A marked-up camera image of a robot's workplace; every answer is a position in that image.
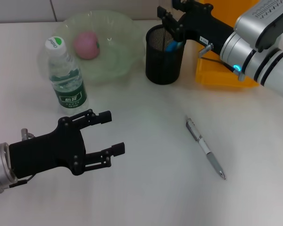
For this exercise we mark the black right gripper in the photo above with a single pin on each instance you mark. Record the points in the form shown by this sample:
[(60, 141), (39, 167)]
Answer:
[(202, 26)]

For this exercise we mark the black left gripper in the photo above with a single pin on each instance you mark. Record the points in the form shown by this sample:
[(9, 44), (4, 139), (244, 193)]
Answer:
[(49, 150)]

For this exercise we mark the blue scissors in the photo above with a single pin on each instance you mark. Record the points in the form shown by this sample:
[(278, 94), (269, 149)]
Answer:
[(172, 46)]

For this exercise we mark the clear green-label water bottle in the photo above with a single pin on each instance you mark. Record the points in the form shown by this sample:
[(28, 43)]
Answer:
[(68, 89)]

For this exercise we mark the pink peach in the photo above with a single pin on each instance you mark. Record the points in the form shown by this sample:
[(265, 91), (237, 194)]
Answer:
[(86, 46)]

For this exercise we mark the black mesh pen holder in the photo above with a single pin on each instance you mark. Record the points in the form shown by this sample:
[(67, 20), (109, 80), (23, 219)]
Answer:
[(163, 68)]

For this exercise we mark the green glass fruit plate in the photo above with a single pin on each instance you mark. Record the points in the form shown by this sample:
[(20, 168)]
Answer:
[(118, 54)]

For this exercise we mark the silver white pen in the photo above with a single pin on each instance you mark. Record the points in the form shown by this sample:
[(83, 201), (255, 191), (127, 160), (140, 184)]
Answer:
[(204, 143)]

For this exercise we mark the yellow plastic bin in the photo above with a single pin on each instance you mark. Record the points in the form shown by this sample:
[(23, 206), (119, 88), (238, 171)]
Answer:
[(214, 75)]

